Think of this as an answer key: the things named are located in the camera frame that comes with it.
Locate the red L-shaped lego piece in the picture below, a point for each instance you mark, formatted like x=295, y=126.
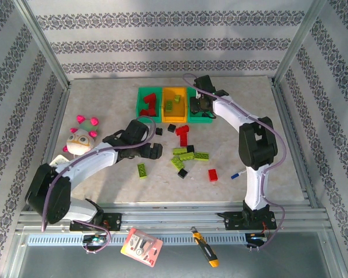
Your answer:
x=150, y=100

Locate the small red lego brick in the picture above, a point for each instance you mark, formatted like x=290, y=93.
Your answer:
x=147, y=112

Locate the pink blister pack of tools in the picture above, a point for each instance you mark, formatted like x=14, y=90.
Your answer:
x=140, y=247

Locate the long lime lego brick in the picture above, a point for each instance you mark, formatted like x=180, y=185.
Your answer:
x=177, y=163
x=201, y=156
x=142, y=170
x=169, y=106
x=186, y=156
x=179, y=150

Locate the plush toy with pink horns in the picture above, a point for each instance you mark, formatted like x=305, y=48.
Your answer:
x=78, y=142

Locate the small black lego brick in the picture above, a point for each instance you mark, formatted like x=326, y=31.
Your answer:
x=159, y=131
x=171, y=128
x=182, y=173
x=190, y=149

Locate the aluminium frame post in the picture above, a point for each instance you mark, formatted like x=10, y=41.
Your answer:
x=297, y=43
x=43, y=43

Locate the small circuit board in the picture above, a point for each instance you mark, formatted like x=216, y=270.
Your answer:
x=94, y=239
x=258, y=237

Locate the white paper tag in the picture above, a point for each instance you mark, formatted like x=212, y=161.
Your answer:
x=59, y=160

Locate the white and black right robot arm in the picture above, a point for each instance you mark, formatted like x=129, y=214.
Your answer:
x=256, y=188

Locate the yellow plastic bin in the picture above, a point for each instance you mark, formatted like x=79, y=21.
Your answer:
x=179, y=111

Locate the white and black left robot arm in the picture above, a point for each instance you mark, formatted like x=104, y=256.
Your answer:
x=87, y=165

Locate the aluminium frame side rail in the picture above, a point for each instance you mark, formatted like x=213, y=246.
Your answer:
x=58, y=116
x=287, y=121

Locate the small lime lego brick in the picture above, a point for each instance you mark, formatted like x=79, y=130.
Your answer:
x=177, y=98

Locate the green plastic bin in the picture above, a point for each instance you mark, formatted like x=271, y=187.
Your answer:
x=141, y=98
x=200, y=121

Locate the yellow and black utility knife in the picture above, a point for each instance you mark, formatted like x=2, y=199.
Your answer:
x=204, y=246

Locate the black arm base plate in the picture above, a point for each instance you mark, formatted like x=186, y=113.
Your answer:
x=232, y=221
x=114, y=221

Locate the grey sheet metal tray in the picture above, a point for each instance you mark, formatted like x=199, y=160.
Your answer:
x=264, y=260

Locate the white marker with blue cap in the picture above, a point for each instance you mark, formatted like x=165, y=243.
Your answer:
x=236, y=175

